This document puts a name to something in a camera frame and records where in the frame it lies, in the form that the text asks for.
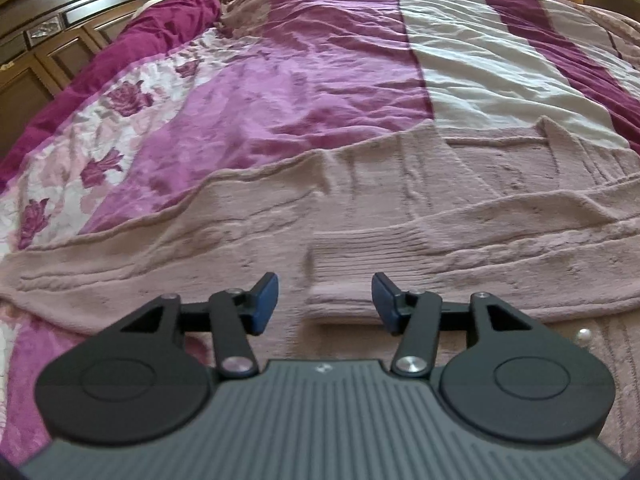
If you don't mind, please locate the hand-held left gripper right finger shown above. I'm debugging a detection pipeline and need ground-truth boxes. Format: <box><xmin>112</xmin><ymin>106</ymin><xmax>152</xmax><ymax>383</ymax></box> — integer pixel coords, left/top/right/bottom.
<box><xmin>371</xmin><ymin>272</ymin><xmax>540</xmax><ymax>379</ymax></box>

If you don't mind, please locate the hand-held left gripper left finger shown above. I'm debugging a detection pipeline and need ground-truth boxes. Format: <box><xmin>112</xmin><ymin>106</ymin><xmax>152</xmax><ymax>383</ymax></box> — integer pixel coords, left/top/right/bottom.
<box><xmin>97</xmin><ymin>272</ymin><xmax>279</xmax><ymax>380</ymax></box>

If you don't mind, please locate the pink knitted sweater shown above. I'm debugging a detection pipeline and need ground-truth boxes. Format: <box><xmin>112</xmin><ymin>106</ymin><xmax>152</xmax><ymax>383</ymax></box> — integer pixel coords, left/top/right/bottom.
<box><xmin>0</xmin><ymin>115</ymin><xmax>640</xmax><ymax>342</ymax></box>

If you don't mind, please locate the purple striped floral bed cover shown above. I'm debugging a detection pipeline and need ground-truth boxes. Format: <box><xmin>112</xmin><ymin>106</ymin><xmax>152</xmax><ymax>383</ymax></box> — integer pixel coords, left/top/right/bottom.
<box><xmin>0</xmin><ymin>0</ymin><xmax>640</xmax><ymax>461</ymax></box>

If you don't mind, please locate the dark wooden headboard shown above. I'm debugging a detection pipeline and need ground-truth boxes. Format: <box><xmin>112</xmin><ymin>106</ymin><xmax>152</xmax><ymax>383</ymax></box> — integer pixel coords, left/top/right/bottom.
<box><xmin>0</xmin><ymin>0</ymin><xmax>184</xmax><ymax>161</ymax></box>

